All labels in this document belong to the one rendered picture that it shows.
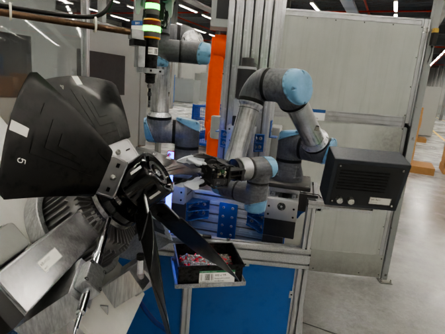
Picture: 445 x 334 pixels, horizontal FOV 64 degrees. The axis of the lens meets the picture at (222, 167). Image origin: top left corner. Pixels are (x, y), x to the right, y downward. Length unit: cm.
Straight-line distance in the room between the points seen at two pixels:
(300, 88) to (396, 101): 176
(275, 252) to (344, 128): 161
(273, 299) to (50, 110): 112
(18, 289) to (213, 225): 122
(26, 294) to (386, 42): 268
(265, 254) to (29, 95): 101
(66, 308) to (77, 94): 53
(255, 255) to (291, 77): 66
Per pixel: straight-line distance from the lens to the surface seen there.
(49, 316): 73
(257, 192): 120
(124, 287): 95
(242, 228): 172
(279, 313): 157
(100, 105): 99
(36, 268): 69
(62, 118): 72
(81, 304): 67
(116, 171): 83
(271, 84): 125
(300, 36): 277
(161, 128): 170
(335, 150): 134
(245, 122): 129
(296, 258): 143
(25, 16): 89
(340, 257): 314
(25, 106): 68
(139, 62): 93
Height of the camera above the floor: 144
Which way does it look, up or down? 13 degrees down
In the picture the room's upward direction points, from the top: 5 degrees clockwise
